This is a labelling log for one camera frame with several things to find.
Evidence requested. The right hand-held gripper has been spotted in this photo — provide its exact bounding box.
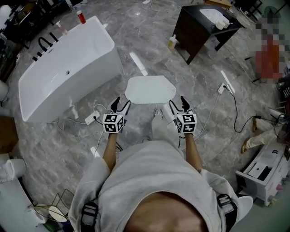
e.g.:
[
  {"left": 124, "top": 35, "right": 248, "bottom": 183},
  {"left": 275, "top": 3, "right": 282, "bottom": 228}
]
[{"left": 168, "top": 96, "right": 197, "bottom": 135}]

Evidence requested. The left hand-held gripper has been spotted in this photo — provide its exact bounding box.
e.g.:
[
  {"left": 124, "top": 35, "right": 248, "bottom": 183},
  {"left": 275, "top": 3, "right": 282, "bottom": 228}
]
[{"left": 102, "top": 97, "right": 132, "bottom": 135}]

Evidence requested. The white perforated bath mat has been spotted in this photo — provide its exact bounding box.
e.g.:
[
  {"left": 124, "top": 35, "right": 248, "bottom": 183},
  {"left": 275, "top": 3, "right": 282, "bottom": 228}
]
[{"left": 124, "top": 76, "right": 177, "bottom": 105}]

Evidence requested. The white bathtub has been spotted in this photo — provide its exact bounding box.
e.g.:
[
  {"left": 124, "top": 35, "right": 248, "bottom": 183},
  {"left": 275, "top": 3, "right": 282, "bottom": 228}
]
[{"left": 18, "top": 15, "right": 124, "bottom": 123}]

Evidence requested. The person's left forearm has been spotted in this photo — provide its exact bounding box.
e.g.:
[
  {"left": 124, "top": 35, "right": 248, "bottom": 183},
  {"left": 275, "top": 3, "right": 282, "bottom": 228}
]
[{"left": 102, "top": 133, "right": 121, "bottom": 173}]

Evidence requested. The person's right forearm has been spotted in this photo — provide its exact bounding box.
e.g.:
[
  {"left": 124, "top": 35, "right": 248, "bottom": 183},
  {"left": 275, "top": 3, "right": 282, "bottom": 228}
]
[{"left": 184, "top": 133, "right": 203, "bottom": 173}]

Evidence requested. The black bathtub faucet set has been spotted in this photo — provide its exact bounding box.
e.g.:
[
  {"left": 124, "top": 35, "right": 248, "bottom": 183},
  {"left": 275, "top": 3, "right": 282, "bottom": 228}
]
[{"left": 31, "top": 36, "right": 60, "bottom": 62}]

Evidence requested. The person's leg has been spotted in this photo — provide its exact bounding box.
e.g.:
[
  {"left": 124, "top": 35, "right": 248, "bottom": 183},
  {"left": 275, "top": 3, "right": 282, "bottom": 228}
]
[{"left": 150, "top": 114, "right": 176, "bottom": 143}]

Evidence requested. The yellow pump bottle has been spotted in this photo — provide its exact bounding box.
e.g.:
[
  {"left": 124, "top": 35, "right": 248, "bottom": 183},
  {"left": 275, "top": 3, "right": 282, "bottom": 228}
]
[{"left": 167, "top": 34, "right": 177, "bottom": 50}]

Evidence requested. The person's grey hoodie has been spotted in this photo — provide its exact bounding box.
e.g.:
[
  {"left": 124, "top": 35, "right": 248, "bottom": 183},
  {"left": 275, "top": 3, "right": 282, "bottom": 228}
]
[{"left": 68, "top": 140, "right": 254, "bottom": 232}]

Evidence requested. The dark wooden vanity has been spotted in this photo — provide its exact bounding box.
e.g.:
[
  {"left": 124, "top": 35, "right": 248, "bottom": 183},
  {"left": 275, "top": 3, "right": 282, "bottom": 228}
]
[{"left": 172, "top": 5, "right": 242, "bottom": 66}]

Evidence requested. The white cup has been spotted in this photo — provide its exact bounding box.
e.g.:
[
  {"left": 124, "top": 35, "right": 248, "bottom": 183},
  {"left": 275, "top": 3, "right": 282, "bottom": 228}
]
[{"left": 216, "top": 19, "right": 231, "bottom": 29}]

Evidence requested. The white sink basin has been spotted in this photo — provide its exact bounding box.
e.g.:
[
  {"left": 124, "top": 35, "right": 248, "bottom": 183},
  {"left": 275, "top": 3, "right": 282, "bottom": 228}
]
[{"left": 199, "top": 8, "right": 224, "bottom": 24}]

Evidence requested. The red bottle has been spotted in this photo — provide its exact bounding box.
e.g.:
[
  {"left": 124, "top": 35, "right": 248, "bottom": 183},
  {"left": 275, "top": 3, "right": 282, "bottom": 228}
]
[{"left": 76, "top": 10, "right": 87, "bottom": 24}]

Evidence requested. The pink spray bottle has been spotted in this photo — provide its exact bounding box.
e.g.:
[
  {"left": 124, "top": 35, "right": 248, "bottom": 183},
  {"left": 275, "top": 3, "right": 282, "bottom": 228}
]
[{"left": 55, "top": 20, "right": 68, "bottom": 35}]

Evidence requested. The white vanity cabinet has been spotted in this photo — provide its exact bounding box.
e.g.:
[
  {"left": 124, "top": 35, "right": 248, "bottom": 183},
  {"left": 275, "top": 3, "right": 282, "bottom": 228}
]
[{"left": 235, "top": 142, "right": 290, "bottom": 207}]

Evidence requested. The person's face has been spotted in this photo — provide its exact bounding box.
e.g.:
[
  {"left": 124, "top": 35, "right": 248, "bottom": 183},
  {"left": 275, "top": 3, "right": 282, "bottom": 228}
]
[{"left": 126, "top": 192, "right": 209, "bottom": 232}]

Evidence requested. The brown wooden cabinet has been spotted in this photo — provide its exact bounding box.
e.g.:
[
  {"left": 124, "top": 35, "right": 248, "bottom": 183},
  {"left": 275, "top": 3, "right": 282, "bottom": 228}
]
[{"left": 0, "top": 115, "right": 19, "bottom": 155}]

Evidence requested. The dark cluttered shelf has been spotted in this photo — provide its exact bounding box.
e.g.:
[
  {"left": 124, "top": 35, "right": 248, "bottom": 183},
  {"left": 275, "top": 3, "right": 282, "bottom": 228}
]
[{"left": 0, "top": 0, "right": 75, "bottom": 46}]

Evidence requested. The white ceramic fixture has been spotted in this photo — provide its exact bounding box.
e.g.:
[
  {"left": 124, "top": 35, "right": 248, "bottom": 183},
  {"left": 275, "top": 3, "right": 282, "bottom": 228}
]
[{"left": 0, "top": 158, "right": 34, "bottom": 232}]

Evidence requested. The black cable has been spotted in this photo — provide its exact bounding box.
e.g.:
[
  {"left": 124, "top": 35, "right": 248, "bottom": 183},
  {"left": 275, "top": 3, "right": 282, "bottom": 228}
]
[{"left": 223, "top": 85, "right": 261, "bottom": 134}]

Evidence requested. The black harness strap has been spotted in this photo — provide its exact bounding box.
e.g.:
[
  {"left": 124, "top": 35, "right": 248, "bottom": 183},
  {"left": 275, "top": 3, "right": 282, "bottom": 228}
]
[
  {"left": 81, "top": 201, "right": 99, "bottom": 232},
  {"left": 216, "top": 193, "right": 237, "bottom": 218}
]

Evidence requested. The gold wire stand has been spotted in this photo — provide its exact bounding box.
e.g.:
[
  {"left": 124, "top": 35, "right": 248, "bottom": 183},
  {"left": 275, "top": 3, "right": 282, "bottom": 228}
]
[{"left": 34, "top": 189, "right": 73, "bottom": 222}]

